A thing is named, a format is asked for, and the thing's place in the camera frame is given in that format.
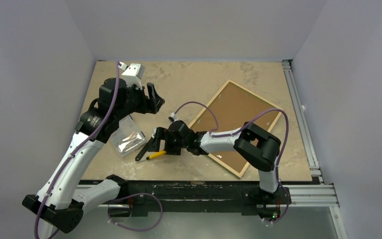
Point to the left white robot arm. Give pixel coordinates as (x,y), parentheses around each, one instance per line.
(92,132)

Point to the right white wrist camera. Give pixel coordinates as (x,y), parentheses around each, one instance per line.
(172,117)

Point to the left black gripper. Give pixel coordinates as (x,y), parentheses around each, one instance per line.
(150,105)

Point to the front aluminium rail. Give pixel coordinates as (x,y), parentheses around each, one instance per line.
(313,194)

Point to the clear plastic organizer box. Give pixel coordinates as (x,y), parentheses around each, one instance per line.
(128,137)

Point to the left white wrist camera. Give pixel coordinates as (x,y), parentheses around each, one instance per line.
(132,74)

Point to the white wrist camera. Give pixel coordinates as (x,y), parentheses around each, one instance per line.
(132,74)
(172,117)

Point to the green picture frame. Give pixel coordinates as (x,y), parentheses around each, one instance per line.
(233,106)

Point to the black adjustable wrench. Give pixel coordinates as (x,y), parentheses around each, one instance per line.
(143,150)

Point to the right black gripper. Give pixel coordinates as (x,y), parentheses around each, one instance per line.
(161,141)

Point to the yellow handled screwdriver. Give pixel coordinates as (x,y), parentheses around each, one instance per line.
(153,156)

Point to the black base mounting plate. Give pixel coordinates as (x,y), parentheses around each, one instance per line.
(139,197)

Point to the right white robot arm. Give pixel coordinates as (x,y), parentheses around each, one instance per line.
(258,147)

